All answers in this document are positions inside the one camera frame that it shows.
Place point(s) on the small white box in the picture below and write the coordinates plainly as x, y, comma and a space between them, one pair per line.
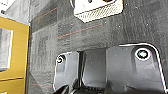
98, 11

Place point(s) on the grey robot torso limb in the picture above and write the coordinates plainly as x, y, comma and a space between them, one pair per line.
93, 66

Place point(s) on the yellow cabinet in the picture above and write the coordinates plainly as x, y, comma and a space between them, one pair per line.
20, 50

